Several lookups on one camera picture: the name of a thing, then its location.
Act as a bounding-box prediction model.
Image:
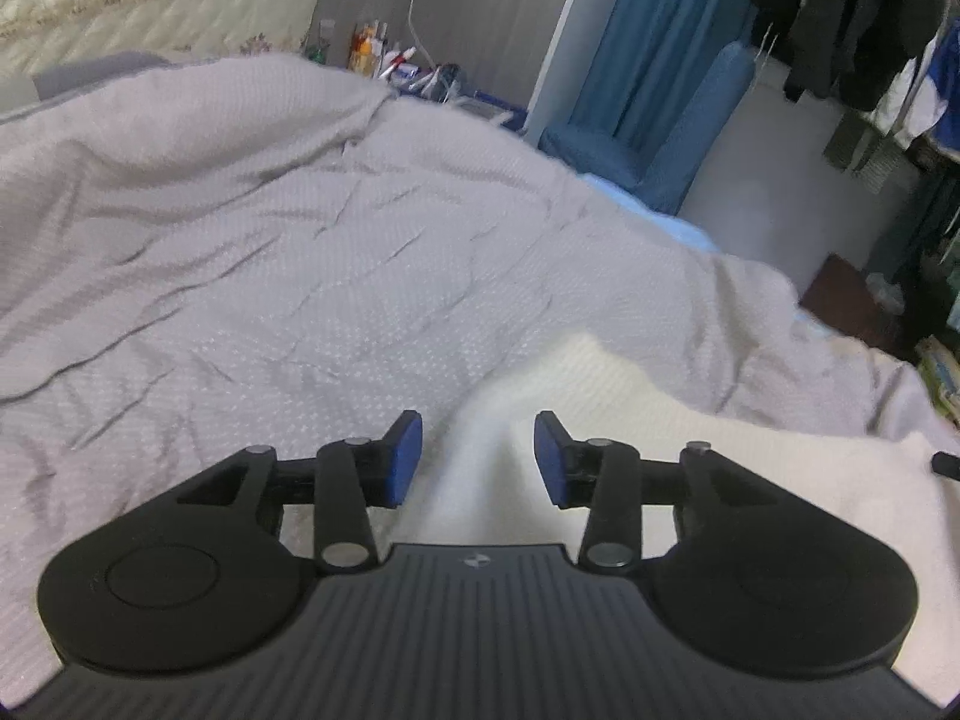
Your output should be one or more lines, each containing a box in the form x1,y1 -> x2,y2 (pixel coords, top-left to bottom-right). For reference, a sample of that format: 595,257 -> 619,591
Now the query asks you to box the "blue and white jacket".
891,37 -> 960,145

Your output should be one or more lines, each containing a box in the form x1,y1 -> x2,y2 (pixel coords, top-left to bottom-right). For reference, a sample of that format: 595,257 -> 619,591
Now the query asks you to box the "crumpled pale plastic bag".
865,272 -> 906,314

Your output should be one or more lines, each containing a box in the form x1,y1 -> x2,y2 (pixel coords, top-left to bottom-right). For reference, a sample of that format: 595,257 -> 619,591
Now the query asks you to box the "blue curtain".
570,0 -> 773,137

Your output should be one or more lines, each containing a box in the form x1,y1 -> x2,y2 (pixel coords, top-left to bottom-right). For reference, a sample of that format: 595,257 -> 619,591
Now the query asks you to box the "cream quilted headboard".
0,0 -> 331,102

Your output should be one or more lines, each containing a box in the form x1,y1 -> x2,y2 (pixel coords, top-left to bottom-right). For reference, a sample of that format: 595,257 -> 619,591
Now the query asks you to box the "grey pillow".
30,51 -> 162,102

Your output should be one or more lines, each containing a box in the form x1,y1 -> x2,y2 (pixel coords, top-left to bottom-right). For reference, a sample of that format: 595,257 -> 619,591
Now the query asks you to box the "light blue bed sheet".
581,172 -> 901,361

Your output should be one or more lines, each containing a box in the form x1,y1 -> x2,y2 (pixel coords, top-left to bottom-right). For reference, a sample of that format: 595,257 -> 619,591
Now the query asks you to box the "cream knit sweater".
435,334 -> 960,691

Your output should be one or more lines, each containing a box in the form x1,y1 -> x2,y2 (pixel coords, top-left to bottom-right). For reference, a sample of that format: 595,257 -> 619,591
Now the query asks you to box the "blue covered chair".
540,41 -> 755,215

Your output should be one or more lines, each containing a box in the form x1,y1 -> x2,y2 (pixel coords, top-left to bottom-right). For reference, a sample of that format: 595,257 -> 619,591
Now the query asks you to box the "white charging cable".
407,0 -> 452,70

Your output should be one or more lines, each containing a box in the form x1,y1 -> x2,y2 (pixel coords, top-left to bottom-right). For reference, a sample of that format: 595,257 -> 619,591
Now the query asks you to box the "dark blue box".
465,88 -> 530,130

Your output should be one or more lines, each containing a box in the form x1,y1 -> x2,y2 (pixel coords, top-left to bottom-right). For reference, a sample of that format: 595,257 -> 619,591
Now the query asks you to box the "grey bed blanket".
0,52 -> 938,616

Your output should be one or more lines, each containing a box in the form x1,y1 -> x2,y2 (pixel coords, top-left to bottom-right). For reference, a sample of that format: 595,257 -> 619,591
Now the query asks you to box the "black hanging jacket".
742,0 -> 960,110

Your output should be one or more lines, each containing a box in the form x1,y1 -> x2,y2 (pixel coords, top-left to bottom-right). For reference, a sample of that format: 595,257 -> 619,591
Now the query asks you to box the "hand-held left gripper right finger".
532,411 -> 788,571

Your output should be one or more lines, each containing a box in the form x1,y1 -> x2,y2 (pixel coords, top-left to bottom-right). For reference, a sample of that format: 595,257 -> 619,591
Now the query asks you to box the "group of toiletry bottles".
304,17 -> 466,100

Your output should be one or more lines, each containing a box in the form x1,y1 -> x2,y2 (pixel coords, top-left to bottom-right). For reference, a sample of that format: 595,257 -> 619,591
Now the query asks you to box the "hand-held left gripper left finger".
169,411 -> 423,572

